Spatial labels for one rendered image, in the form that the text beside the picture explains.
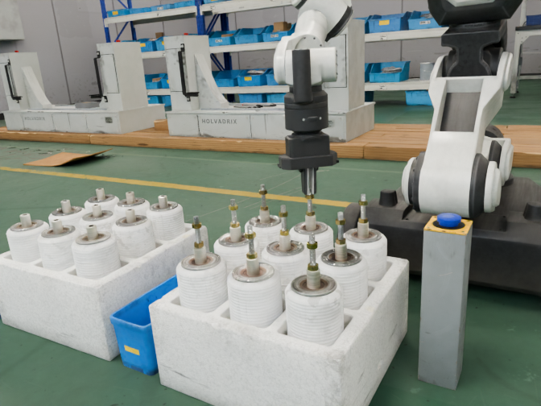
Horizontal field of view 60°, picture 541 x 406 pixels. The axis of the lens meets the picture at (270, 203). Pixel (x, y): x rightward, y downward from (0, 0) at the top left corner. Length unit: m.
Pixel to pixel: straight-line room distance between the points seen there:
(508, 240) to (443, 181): 0.23
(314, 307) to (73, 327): 0.61
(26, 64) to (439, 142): 4.60
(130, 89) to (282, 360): 3.56
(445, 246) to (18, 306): 0.99
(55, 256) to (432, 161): 0.88
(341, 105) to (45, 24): 5.96
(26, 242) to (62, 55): 7.11
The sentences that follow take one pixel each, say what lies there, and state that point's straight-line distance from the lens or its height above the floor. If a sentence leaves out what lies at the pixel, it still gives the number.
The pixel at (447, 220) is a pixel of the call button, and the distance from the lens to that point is 0.85.
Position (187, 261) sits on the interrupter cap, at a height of 0.25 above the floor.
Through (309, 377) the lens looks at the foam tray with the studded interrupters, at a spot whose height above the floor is 0.13.
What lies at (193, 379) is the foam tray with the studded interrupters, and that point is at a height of 0.05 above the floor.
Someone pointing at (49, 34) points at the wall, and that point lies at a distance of 8.20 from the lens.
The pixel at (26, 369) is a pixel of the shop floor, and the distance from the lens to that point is 1.20.
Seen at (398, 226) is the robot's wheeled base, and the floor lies 0.18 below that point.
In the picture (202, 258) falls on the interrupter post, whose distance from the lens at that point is 0.89.
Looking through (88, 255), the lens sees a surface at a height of 0.23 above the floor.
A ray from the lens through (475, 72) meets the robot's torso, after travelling 1.28.
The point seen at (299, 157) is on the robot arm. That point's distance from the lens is 0.95.
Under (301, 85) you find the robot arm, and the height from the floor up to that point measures 0.56.
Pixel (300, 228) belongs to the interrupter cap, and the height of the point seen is 0.25.
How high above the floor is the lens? 0.61
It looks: 17 degrees down
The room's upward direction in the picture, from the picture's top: 4 degrees counter-clockwise
